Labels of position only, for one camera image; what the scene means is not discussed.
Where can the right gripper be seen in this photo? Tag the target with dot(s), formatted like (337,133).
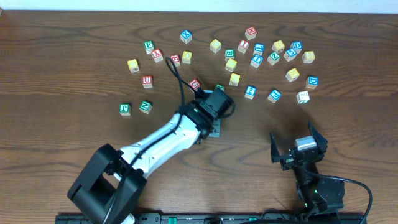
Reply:
(294,157)

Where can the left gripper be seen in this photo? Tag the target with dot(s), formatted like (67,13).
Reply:
(216,129)

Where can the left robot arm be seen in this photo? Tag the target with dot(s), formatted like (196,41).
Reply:
(108,188)

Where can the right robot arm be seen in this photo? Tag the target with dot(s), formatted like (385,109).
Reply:
(321,195)

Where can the green R block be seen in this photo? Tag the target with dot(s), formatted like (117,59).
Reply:
(219,86)

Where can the red U block centre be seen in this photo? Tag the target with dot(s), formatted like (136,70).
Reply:
(195,84)

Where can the red u block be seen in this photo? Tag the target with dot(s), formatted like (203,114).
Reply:
(147,81)
(195,84)

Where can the yellow block centre lower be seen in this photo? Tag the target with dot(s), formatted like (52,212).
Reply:
(234,79)

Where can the blue 2 block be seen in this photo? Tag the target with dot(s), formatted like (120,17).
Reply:
(250,92)

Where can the yellow block centre upper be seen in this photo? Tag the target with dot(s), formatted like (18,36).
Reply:
(231,65)

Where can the green 7 block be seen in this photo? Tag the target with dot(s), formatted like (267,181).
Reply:
(302,97)

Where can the yellow block beside Q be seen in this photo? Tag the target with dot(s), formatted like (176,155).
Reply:
(187,57)

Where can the blue P block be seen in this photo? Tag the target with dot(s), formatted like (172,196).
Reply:
(274,96)

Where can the green N block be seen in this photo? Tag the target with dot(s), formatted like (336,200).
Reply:
(145,106)

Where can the red Q block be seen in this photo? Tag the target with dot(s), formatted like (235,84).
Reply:
(176,59)

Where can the green B block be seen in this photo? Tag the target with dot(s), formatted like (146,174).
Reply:
(229,54)

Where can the yellow block top middle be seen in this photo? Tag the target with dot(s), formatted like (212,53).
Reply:
(215,45)

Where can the red U block left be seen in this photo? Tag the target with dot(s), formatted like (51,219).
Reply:
(147,81)

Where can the blue D block lower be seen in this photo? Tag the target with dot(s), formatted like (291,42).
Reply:
(312,82)

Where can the blue d block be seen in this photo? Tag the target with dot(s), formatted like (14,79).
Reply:
(312,82)
(296,46)

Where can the blue T block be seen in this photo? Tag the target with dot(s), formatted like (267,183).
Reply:
(256,60)

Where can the red X block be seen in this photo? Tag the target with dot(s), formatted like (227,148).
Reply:
(157,55)

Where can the red I block upper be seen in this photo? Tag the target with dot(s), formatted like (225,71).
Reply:
(243,46)

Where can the yellow block right lower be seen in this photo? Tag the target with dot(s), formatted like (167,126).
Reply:
(292,74)

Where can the blue X block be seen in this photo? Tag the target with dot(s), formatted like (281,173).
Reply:
(186,36)

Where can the green J block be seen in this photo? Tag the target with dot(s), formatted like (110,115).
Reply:
(125,109)

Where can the blue L block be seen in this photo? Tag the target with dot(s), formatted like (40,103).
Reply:
(258,49)

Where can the yellow block far left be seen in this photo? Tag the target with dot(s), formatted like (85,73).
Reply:
(133,65)

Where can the green F block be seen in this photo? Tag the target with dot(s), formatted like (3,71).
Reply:
(149,46)

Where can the green Z block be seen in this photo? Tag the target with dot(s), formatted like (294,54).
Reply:
(273,58)

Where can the red H block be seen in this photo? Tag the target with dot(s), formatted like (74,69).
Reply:
(250,33)

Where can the yellow B block far right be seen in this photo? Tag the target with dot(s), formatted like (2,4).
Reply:
(308,57)

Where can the blue 5 block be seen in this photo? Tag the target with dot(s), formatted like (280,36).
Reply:
(290,54)

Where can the yellow block with animal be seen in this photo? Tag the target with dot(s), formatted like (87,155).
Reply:
(278,46)

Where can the blue D block upper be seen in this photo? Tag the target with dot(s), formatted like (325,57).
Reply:
(296,46)

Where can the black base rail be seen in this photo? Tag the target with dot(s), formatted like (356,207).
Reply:
(270,217)

